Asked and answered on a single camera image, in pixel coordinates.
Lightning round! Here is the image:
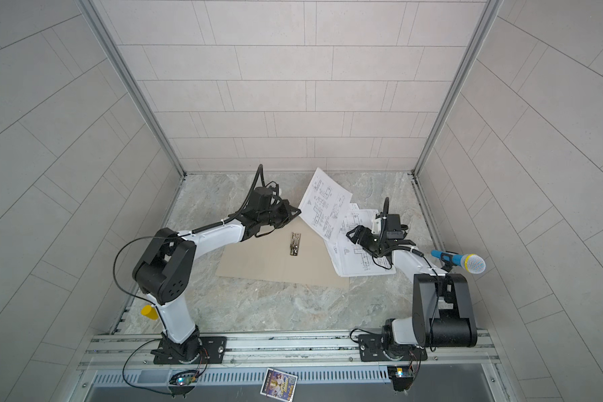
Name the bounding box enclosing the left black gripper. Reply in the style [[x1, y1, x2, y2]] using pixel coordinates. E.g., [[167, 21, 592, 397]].
[[257, 200, 303, 229]]

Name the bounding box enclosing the printed drawing sheet top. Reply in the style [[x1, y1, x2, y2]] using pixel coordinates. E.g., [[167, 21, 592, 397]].
[[299, 167, 353, 244]]

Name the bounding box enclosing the beige cardboard folder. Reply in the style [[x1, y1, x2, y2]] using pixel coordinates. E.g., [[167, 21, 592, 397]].
[[216, 218, 349, 290]]

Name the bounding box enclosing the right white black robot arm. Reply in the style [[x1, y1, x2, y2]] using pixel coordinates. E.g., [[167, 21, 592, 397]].
[[346, 199, 486, 364]]

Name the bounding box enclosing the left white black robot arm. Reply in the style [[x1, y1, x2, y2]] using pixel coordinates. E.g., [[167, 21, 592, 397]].
[[132, 165, 302, 364]]

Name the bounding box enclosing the metal folder clip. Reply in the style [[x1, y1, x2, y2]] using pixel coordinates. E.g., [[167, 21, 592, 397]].
[[290, 232, 302, 256]]

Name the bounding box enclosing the stack of printed sheets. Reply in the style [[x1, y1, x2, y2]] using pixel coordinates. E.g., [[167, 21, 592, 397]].
[[325, 204, 396, 277]]

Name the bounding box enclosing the blue yellow toy microphone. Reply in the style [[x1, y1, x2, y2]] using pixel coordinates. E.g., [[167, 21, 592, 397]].
[[430, 250, 487, 275]]

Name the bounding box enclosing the right circuit board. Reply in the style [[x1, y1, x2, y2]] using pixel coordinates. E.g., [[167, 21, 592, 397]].
[[387, 366, 415, 392]]

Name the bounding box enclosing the colourful picture card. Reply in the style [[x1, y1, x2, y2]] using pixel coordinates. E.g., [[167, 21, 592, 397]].
[[260, 368, 298, 402]]

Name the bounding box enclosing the yellow cylinder block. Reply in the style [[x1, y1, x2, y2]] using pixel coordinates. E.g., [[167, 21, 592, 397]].
[[141, 305, 160, 321]]

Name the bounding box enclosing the left green circuit board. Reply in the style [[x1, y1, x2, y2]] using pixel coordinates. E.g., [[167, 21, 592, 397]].
[[169, 370, 200, 387]]

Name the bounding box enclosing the aluminium mounting rail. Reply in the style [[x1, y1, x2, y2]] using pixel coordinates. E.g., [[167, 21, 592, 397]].
[[78, 330, 500, 370]]

